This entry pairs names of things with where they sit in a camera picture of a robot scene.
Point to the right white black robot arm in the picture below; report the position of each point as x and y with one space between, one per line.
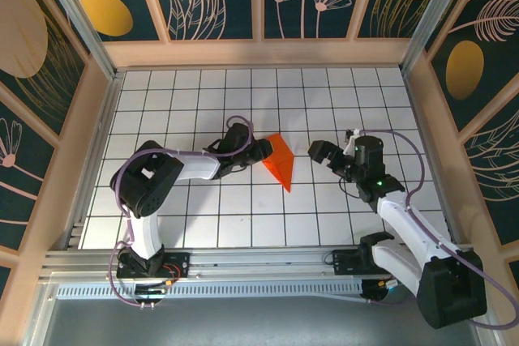
401 220

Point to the orange paper sheet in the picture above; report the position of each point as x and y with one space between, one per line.
281 163

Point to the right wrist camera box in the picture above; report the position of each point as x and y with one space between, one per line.
350 145

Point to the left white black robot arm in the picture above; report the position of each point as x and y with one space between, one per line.
198 165

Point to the grey metal shelf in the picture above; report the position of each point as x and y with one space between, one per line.
259 325

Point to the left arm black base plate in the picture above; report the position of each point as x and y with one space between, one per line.
180 263

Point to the aluminium mounting rail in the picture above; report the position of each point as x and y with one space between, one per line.
263 263

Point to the black electronics module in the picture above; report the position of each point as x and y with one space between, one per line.
150 295
377 291

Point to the aluminium side rail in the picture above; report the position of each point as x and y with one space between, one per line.
95 159

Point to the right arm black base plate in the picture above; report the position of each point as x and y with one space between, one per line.
344 263

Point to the aluminium frame post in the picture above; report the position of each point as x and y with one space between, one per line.
79 18
431 18

